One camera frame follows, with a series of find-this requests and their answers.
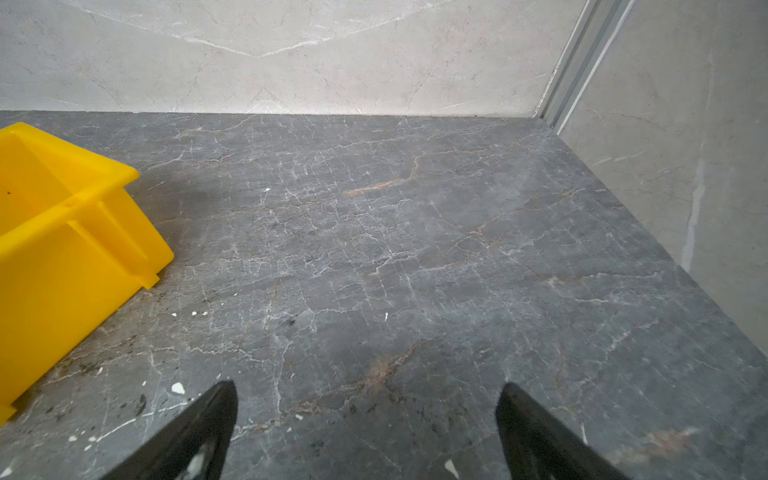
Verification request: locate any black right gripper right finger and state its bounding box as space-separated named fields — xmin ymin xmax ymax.
xmin=495 ymin=382 xmax=628 ymax=480

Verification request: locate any yellow plastic storage bin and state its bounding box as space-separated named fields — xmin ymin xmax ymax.
xmin=1 ymin=123 xmax=174 ymax=422

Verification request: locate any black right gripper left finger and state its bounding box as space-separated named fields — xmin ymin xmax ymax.
xmin=104 ymin=380 xmax=238 ymax=479

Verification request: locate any metal wall corner trim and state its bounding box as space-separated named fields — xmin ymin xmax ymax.
xmin=535 ymin=0 xmax=636 ymax=135

